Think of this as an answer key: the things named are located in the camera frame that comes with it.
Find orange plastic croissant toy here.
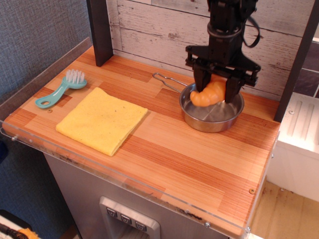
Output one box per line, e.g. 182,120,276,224
190,81,226,107

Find dark shelf post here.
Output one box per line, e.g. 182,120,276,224
86,0,113,67
274,0,319,122

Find clear acrylic edge guard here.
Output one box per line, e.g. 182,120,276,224
3,114,279,239

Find dark left shelf post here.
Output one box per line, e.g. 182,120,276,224
86,0,113,67

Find grey toy fridge cabinet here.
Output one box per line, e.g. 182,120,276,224
45,154,226,239

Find yellow folded cloth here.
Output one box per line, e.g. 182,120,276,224
56,87,148,156

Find orange object bottom left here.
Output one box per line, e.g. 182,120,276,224
18,228,39,239

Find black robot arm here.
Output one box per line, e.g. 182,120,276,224
186,0,261,103

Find silver metal pot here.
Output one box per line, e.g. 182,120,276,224
153,73,244,133

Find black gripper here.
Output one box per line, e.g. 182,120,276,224
186,32,261,103

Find teal dish brush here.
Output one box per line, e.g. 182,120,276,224
35,69,87,109

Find dark right shelf post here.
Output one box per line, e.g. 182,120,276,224
274,0,319,122

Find silver dispenser button panel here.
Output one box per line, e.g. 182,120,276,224
99,196,161,239

